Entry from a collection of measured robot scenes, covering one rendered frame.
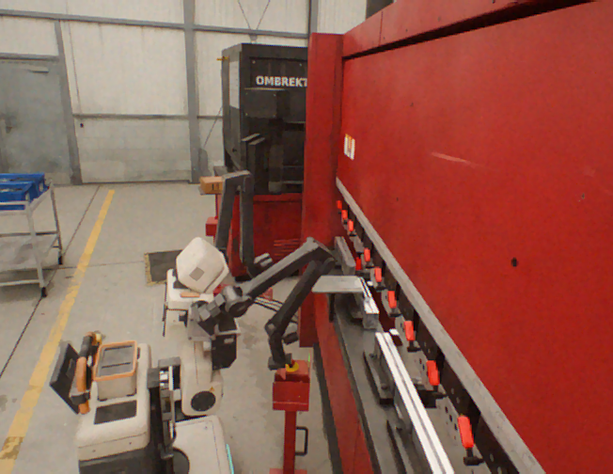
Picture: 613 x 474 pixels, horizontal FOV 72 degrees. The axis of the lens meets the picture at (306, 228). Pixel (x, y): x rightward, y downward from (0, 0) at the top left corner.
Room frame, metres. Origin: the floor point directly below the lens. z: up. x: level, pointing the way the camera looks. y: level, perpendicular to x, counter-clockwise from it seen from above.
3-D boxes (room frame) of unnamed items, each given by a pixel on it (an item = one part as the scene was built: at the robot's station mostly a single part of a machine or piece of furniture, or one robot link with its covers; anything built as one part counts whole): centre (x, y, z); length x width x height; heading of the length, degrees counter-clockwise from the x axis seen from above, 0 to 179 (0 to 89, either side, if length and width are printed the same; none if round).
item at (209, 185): (3.94, 0.91, 1.04); 0.30 x 0.26 x 0.12; 19
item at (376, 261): (1.67, -0.35, 1.26); 0.15 x 0.09 x 0.17; 6
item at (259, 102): (3.26, 0.32, 1.53); 0.51 x 0.25 x 0.85; 173
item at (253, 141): (3.22, 0.41, 1.42); 0.45 x 0.12 x 0.36; 173
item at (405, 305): (1.28, -0.39, 1.26); 0.15 x 0.09 x 0.17; 6
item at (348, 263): (2.59, -0.26, 0.92); 0.50 x 0.06 x 0.10; 6
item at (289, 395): (1.57, 0.03, 0.75); 0.20 x 0.16 x 0.18; 179
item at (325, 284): (2.03, -0.17, 1.00); 0.26 x 0.18 x 0.01; 96
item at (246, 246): (1.82, 0.27, 1.40); 0.11 x 0.06 x 0.43; 19
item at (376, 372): (1.44, -0.32, 0.89); 0.30 x 0.05 x 0.03; 6
